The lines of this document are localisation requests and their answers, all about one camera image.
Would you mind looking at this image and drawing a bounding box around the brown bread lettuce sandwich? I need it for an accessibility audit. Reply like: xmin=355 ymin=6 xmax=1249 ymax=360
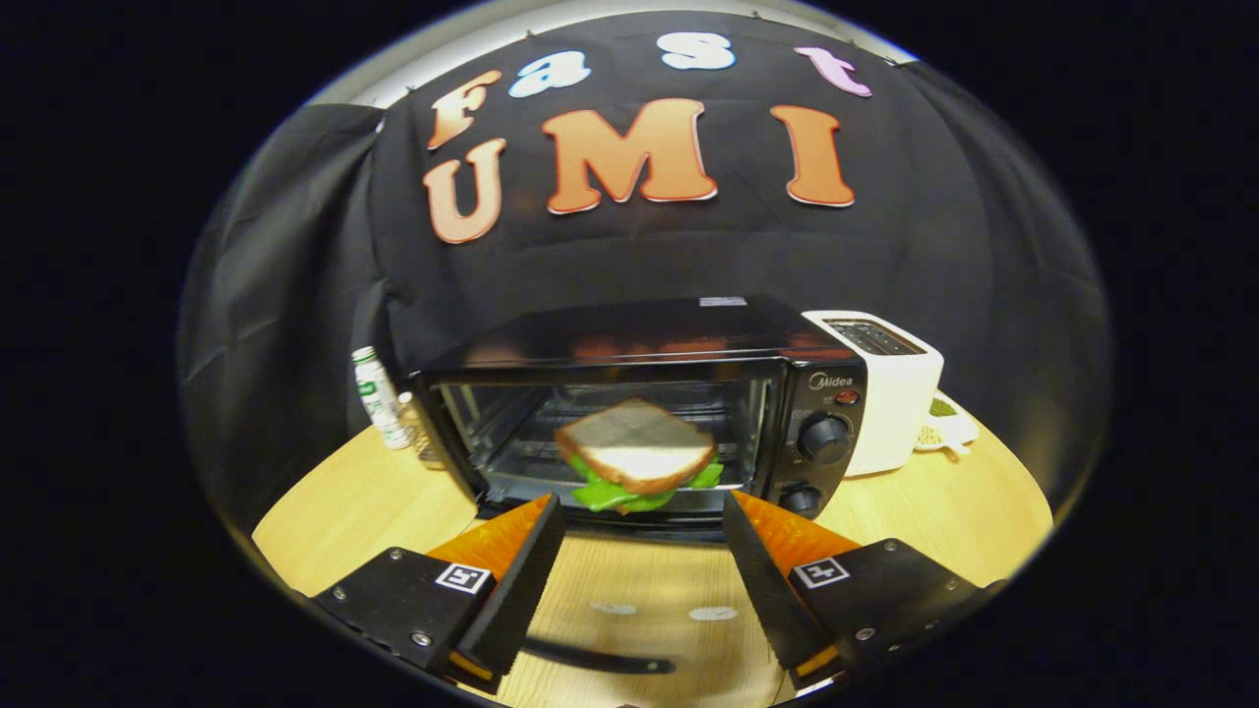
xmin=553 ymin=397 xmax=725 ymax=515

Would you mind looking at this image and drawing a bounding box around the black toaster oven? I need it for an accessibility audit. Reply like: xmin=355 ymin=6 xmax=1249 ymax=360
xmin=403 ymin=295 xmax=869 ymax=689

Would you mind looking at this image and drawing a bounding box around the white divided dish of beans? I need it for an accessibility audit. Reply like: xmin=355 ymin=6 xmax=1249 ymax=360
xmin=915 ymin=393 xmax=981 ymax=458

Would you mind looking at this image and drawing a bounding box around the white bottle with green label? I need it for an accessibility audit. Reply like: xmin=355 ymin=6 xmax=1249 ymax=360
xmin=351 ymin=346 xmax=414 ymax=451

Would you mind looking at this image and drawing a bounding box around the white bread toaster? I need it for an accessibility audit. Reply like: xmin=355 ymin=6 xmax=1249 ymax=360
xmin=802 ymin=310 xmax=945 ymax=479

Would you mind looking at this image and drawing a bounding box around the black backdrop cloth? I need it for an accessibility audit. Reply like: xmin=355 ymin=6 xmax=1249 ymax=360
xmin=177 ymin=10 xmax=1112 ymax=537

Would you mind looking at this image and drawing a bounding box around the small clear container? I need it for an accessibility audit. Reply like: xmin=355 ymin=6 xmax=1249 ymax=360
xmin=398 ymin=391 xmax=444 ymax=465

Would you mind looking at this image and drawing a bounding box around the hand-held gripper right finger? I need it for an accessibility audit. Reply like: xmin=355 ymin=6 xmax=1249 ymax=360
xmin=722 ymin=490 xmax=1009 ymax=689

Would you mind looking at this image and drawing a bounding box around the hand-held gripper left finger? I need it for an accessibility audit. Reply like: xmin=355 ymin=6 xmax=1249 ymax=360
xmin=310 ymin=492 xmax=568 ymax=695

